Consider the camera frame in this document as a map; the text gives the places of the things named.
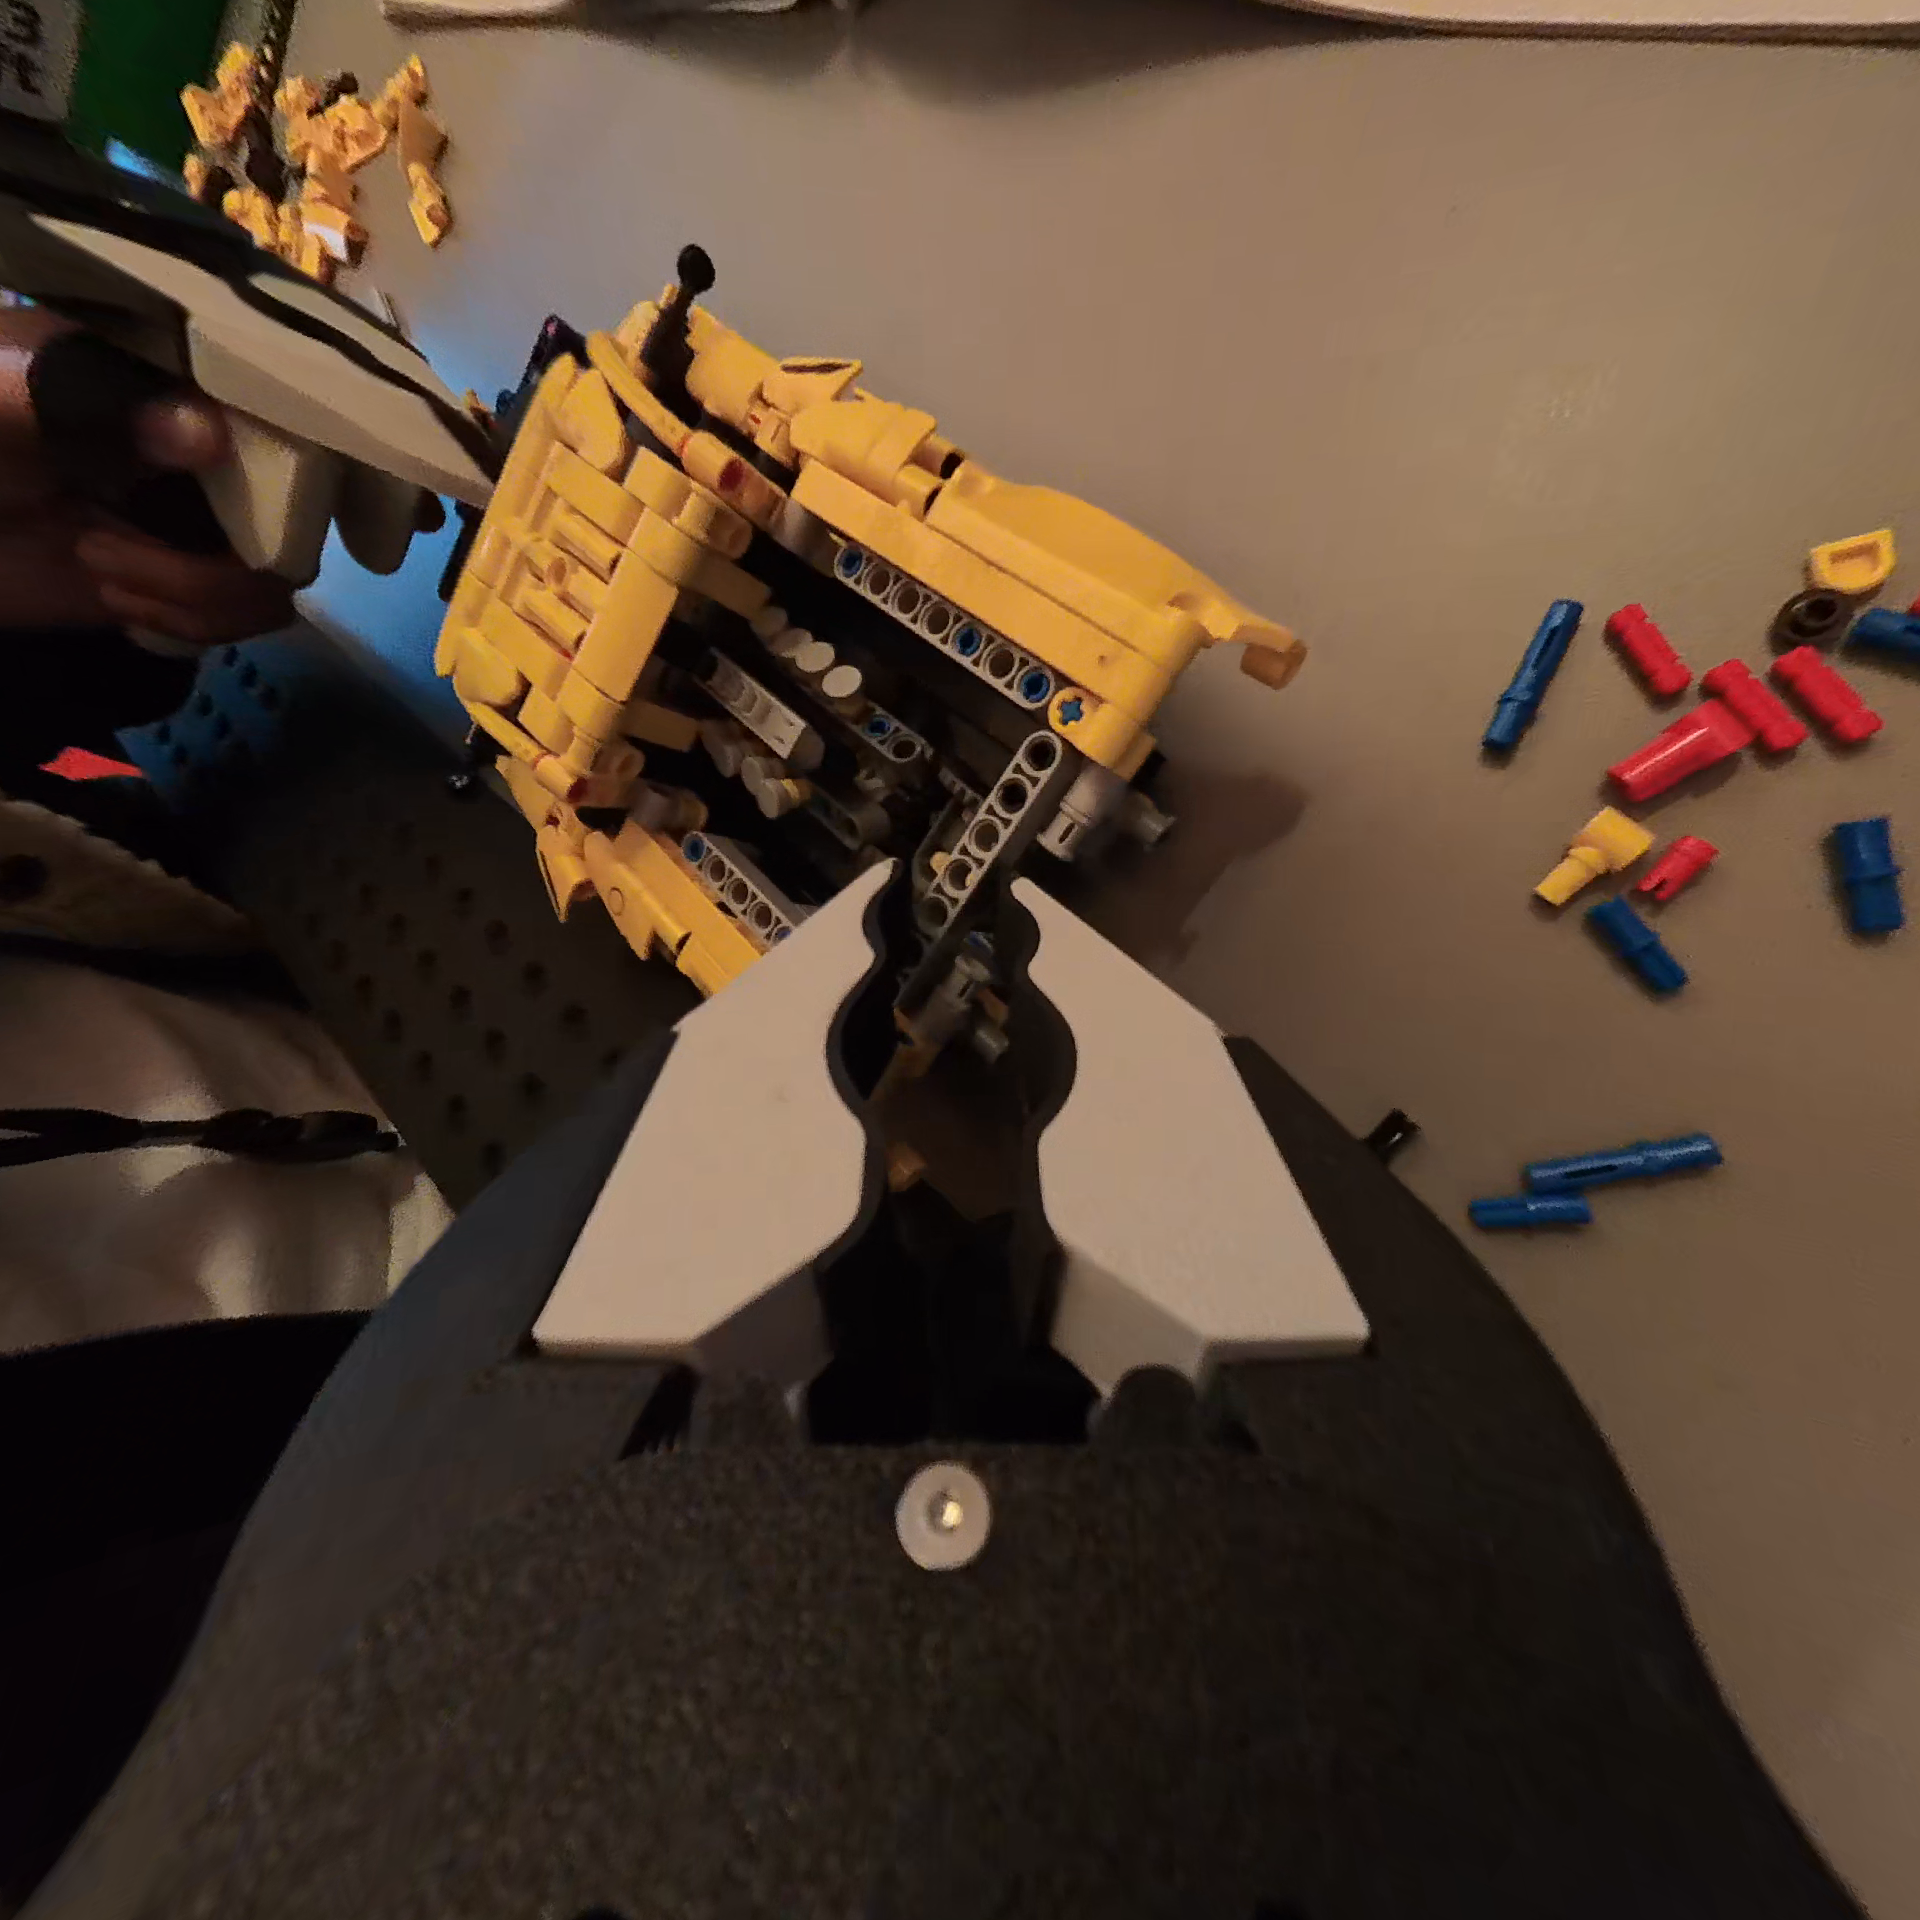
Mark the small black pin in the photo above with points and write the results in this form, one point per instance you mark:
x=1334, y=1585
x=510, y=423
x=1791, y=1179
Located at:
x=1395, y=1136

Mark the pile of yellow brick parts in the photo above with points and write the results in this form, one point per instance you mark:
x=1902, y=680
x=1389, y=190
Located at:
x=325, y=149

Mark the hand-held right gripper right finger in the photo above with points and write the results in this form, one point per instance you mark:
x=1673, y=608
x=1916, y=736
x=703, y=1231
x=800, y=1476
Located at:
x=1200, y=1199

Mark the large pile of coloured pins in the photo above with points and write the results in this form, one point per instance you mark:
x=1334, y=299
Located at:
x=1682, y=752

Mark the person's white shirt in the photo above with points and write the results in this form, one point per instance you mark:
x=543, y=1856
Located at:
x=179, y=1248

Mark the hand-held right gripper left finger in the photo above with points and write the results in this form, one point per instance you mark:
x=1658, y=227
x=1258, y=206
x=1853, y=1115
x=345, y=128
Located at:
x=703, y=1199

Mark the green plastic bin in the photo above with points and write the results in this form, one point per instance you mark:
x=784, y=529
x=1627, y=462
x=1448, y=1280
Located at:
x=148, y=60

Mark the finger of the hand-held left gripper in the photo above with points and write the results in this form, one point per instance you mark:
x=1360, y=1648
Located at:
x=354, y=325
x=300, y=396

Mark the person's left hand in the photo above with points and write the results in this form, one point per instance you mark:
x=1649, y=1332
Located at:
x=122, y=589

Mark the yellow toy brick car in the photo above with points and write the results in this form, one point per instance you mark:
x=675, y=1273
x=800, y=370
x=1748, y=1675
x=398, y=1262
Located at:
x=630, y=573

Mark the grey desk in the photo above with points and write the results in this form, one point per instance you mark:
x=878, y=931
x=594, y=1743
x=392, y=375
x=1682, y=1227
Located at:
x=1351, y=375

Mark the small red object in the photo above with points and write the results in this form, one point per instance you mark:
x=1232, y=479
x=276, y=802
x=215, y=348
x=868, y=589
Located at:
x=91, y=764

